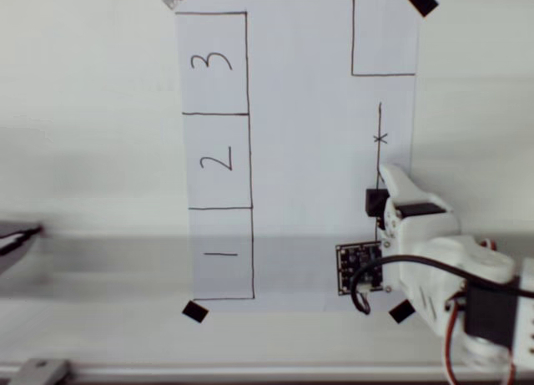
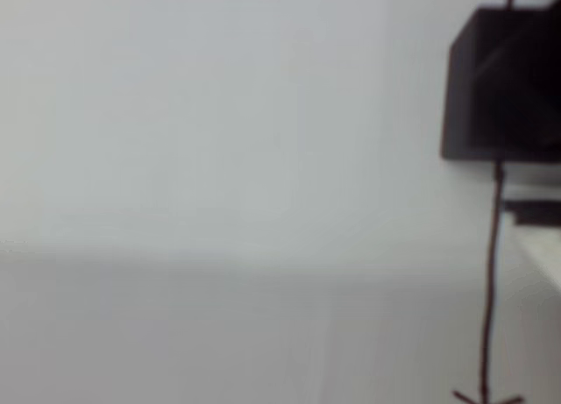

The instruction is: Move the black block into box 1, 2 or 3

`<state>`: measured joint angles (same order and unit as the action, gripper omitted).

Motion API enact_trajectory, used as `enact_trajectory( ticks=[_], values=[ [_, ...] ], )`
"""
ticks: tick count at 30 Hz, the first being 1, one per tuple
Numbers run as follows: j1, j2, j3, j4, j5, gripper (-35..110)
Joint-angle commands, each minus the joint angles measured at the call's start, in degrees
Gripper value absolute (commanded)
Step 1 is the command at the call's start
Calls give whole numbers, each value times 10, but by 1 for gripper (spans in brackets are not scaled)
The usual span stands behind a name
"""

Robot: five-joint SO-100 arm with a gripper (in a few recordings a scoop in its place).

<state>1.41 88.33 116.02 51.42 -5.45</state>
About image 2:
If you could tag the black cube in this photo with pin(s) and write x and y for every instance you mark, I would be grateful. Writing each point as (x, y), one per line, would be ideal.
(504, 93)

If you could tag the white paper sheet with markings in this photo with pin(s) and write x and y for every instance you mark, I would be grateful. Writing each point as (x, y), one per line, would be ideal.
(219, 115)

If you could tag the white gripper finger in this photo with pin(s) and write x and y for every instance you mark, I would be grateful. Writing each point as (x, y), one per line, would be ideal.
(541, 220)

